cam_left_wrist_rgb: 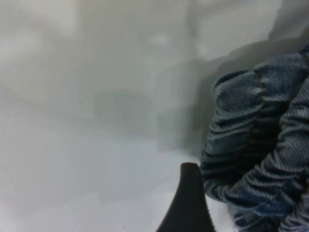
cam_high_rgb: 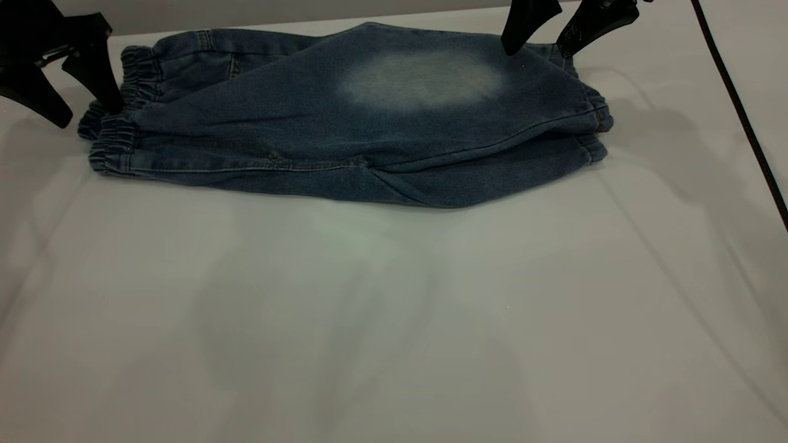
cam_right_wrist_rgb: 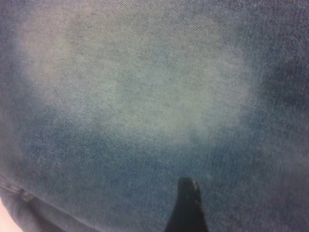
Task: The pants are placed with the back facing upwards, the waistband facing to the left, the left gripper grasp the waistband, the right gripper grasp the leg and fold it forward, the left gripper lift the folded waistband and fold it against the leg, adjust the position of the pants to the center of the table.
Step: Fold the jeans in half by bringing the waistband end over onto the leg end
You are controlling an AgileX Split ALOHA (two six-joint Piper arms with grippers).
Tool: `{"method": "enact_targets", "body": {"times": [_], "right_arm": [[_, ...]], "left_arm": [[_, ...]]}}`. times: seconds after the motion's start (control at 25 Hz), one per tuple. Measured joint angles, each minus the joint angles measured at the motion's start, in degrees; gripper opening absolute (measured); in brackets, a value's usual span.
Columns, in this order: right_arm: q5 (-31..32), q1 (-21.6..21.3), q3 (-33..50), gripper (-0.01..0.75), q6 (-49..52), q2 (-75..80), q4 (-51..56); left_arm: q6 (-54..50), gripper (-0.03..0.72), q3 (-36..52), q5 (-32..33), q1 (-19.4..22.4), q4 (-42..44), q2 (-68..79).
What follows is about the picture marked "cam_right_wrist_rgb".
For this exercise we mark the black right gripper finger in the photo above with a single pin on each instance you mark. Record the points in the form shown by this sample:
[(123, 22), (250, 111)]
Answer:
[(187, 207)]

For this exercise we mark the blue denim shorts basketball print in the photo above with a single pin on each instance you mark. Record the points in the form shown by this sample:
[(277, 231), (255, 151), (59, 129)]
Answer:
[(144, 96)]

